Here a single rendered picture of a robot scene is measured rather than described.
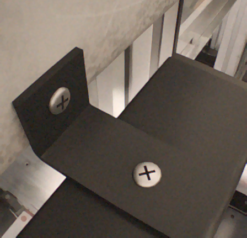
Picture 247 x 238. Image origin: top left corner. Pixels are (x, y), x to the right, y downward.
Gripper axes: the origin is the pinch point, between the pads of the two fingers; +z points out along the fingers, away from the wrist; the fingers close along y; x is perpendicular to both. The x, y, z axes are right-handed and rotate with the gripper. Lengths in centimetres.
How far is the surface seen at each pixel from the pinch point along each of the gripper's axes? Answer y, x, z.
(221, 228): -33.5, -2.3, -26.4
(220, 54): 5.3, -18.6, -9.9
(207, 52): -0.7, -25.7, -5.2
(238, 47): 8.4, -18.6, -12.9
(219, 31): 4.3, -28.2, -6.3
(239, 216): -33.6, -8.0, -29.4
